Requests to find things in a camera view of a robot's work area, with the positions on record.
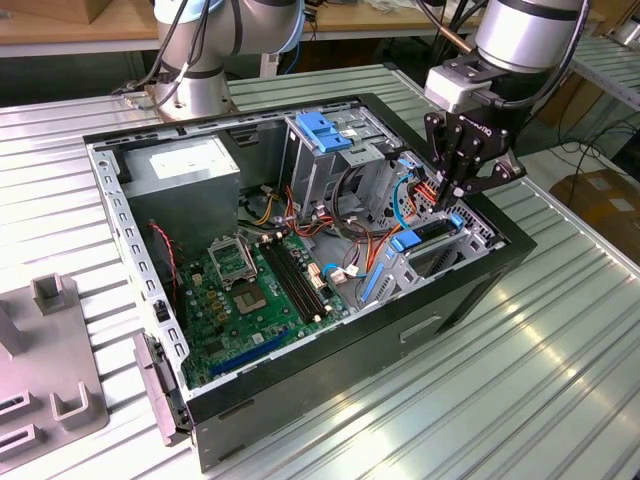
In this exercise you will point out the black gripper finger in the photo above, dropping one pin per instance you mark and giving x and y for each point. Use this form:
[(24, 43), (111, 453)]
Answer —
[(436, 145), (472, 165)]

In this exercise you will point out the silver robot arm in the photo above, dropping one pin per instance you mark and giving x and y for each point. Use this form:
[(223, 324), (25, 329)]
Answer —
[(525, 35)]

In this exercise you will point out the metal disk bay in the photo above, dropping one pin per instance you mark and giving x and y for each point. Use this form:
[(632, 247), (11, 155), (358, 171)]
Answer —
[(397, 275)]

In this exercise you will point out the blue plastic drive latch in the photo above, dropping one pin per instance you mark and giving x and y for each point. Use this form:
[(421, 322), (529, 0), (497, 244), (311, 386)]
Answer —
[(320, 132)]

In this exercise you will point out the brown cardboard box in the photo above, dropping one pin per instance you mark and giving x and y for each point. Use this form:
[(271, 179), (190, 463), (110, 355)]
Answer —
[(600, 200)]

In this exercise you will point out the metal optical drive cage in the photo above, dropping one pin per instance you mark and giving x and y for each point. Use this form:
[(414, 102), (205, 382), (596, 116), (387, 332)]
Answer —
[(305, 170)]

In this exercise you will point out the metal slat side table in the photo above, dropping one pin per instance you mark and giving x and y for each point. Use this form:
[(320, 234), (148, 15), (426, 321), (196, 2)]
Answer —
[(615, 70)]

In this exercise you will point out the black RAM slot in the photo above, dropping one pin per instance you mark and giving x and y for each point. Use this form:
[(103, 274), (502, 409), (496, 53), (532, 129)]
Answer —
[(299, 278), (292, 281), (285, 283), (306, 276)]

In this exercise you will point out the green motherboard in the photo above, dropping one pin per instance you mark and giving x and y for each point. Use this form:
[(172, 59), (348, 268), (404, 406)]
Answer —
[(272, 320)]

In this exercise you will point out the CPU socket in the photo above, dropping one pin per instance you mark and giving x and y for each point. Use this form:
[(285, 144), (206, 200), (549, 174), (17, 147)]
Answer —
[(250, 301)]

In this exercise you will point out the grey power supply unit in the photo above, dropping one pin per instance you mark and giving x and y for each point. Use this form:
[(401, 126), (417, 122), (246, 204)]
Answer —
[(185, 200)]

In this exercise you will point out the black open PC case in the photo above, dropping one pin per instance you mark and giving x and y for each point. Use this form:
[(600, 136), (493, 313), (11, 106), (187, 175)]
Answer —
[(325, 390)]

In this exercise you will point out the blue expansion slot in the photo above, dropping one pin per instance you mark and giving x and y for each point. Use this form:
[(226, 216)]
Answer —
[(250, 352)]

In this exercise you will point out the cardboard box on desk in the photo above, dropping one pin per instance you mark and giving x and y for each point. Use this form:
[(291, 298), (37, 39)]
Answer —
[(115, 10)]

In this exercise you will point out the grey plastic case latch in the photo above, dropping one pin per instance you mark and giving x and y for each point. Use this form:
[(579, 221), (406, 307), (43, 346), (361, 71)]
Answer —
[(160, 395)]

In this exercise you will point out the grey parts rack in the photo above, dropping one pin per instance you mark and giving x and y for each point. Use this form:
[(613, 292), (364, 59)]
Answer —
[(55, 350)]

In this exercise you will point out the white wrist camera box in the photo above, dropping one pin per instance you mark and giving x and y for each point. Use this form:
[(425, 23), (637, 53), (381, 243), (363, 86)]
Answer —
[(450, 90)]

